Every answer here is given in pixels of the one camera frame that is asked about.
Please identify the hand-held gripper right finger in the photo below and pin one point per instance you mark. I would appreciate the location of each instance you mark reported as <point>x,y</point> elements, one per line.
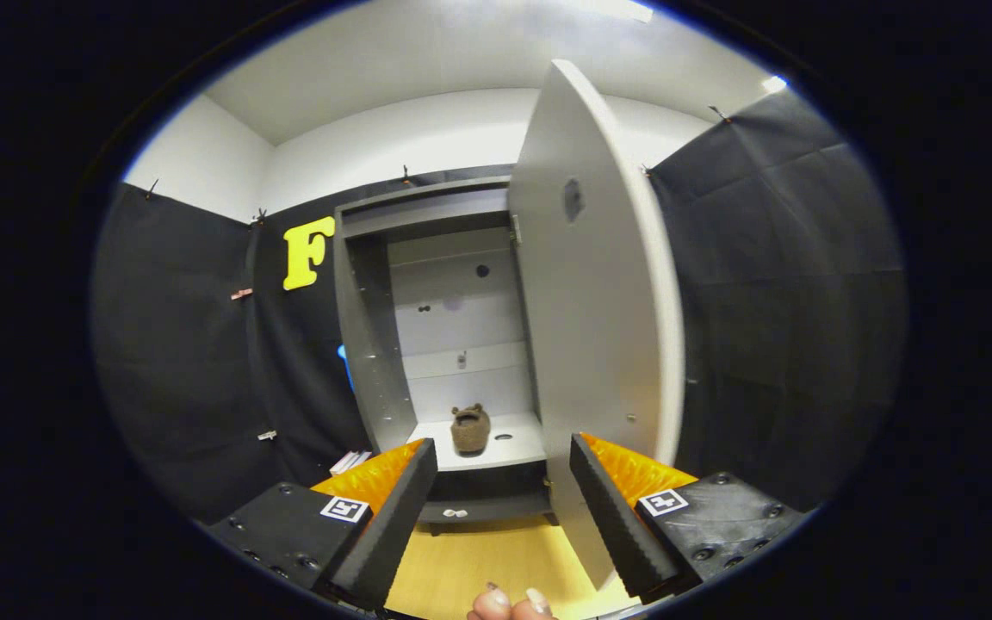
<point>616,525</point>

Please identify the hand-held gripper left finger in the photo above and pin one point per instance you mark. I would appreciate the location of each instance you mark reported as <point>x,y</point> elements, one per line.
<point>393,517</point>

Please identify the brown fuzzy shoe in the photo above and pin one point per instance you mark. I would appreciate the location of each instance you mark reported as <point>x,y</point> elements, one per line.
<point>470,430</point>

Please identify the grey shoe cabinet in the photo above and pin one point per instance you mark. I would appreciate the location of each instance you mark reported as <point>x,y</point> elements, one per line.
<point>367,344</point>

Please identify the beige shoe cabinet door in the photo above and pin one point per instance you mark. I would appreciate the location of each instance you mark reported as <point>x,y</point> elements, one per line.
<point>591,327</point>

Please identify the white book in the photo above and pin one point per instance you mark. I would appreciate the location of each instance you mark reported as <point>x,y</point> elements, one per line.
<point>343,463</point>

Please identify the pink clip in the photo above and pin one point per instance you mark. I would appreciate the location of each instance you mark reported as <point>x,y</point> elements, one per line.
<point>241,294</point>

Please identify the black backdrop cloth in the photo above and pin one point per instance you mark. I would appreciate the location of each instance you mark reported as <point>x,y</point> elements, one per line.
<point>789,301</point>

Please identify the small ceiling light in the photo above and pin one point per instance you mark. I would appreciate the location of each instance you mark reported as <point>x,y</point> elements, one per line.
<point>774,83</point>

